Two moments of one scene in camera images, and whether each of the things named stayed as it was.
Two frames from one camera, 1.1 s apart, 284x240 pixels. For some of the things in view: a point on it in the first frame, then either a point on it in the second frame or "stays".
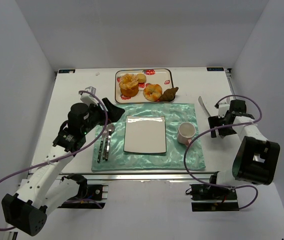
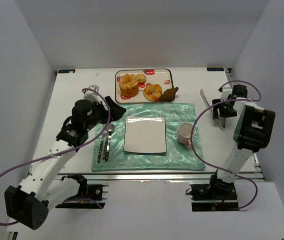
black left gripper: [102, 112] stays
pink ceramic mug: [185, 132] stays
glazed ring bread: [152, 92] stays
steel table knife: [107, 147] stays
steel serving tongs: [207, 111] -> [224, 120]
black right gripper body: [214, 122] -> [218, 109]
